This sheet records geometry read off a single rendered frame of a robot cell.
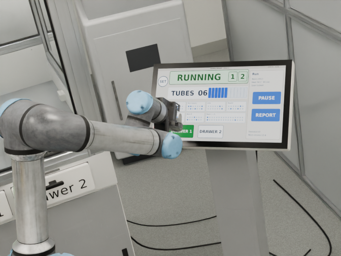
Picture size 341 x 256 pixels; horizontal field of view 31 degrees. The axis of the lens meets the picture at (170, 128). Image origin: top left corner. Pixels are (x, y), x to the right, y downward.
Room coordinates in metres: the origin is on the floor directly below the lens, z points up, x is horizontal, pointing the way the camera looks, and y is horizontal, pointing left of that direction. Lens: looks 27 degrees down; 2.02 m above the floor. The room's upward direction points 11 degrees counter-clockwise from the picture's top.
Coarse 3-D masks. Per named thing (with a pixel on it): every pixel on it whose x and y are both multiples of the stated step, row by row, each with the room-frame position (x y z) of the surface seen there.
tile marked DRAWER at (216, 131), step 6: (198, 126) 1.97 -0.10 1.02; (204, 126) 1.96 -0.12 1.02; (210, 126) 1.96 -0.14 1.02; (216, 126) 1.95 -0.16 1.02; (222, 126) 1.94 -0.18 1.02; (198, 132) 1.96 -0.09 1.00; (204, 132) 1.95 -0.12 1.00; (210, 132) 1.94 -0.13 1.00; (216, 132) 1.93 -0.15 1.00; (222, 132) 1.92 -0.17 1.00; (216, 138) 1.92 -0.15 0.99; (222, 138) 1.91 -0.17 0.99
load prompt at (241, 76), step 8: (176, 72) 2.14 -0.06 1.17; (184, 72) 2.12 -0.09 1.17; (192, 72) 2.11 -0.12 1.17; (200, 72) 2.09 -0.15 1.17; (208, 72) 2.08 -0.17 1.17; (216, 72) 2.07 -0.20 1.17; (224, 72) 2.05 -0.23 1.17; (232, 72) 2.04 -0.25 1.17; (240, 72) 2.03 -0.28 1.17; (248, 72) 2.01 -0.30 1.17; (176, 80) 2.12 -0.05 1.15; (184, 80) 2.10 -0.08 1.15; (192, 80) 2.09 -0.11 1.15; (200, 80) 2.07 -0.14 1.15; (208, 80) 2.06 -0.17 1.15; (216, 80) 2.05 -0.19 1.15; (224, 80) 2.04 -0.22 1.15; (232, 80) 2.02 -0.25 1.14; (240, 80) 2.01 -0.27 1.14; (248, 80) 2.00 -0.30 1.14
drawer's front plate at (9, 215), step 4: (0, 192) 1.95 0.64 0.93; (4, 192) 1.95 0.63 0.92; (0, 196) 1.94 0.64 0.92; (4, 196) 1.94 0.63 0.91; (0, 200) 1.94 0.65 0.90; (4, 200) 1.94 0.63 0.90; (0, 204) 1.93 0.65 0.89; (4, 204) 1.94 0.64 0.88; (8, 204) 1.94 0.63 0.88; (0, 208) 1.93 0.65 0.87; (4, 208) 1.94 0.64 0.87; (8, 208) 1.94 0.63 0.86; (0, 212) 1.93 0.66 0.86; (4, 212) 1.93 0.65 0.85; (8, 212) 1.94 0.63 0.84; (4, 216) 1.93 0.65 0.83; (8, 216) 1.94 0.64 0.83; (12, 216) 1.94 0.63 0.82; (0, 220) 1.93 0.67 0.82
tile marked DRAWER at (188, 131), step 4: (184, 124) 2.00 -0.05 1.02; (188, 124) 1.99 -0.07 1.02; (192, 124) 1.99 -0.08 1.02; (184, 128) 1.99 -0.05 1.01; (188, 128) 1.99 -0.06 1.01; (192, 128) 1.98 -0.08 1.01; (172, 132) 2.00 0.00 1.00; (176, 132) 2.00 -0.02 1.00; (180, 132) 1.99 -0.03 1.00; (184, 132) 1.98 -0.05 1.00; (188, 132) 1.98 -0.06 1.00; (192, 132) 1.97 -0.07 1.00; (180, 136) 1.98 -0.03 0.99; (184, 136) 1.97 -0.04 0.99; (188, 136) 1.97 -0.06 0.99; (192, 136) 1.96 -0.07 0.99
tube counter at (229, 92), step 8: (200, 88) 2.06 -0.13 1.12; (208, 88) 2.04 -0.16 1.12; (216, 88) 2.03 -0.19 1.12; (224, 88) 2.02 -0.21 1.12; (232, 88) 2.00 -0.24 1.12; (240, 88) 1.99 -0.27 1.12; (200, 96) 2.04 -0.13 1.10; (208, 96) 2.03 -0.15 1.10; (216, 96) 2.01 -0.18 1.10; (224, 96) 2.00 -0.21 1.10; (232, 96) 1.99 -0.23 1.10; (240, 96) 1.98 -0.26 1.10
